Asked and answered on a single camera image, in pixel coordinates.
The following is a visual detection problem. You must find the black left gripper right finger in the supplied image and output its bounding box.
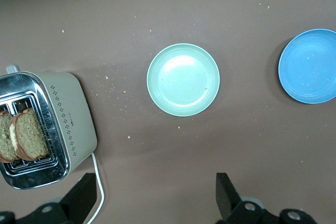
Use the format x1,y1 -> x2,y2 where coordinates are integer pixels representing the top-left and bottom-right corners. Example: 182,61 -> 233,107
215,173 -> 319,224

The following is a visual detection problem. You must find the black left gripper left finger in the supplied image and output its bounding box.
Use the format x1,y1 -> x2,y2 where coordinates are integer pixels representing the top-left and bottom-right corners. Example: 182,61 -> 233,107
0,173 -> 98,224

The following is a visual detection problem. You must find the brown bread slice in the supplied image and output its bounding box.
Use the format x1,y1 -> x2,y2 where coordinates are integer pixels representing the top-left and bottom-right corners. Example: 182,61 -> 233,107
9,108 -> 50,162
0,111 -> 19,164

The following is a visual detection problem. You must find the pale green plate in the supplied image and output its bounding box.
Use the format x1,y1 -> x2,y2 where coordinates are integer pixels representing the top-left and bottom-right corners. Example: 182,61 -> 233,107
146,42 -> 221,118

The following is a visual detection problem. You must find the blue plate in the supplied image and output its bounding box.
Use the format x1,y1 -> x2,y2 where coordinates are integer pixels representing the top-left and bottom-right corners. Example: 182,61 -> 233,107
278,28 -> 336,105

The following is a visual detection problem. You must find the beige chrome toaster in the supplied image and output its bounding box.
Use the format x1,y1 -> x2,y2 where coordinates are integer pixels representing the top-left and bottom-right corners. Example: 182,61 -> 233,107
0,64 -> 98,190

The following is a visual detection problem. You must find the white toaster power cord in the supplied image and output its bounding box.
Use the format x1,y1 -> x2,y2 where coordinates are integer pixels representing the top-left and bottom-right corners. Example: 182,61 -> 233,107
85,152 -> 105,224

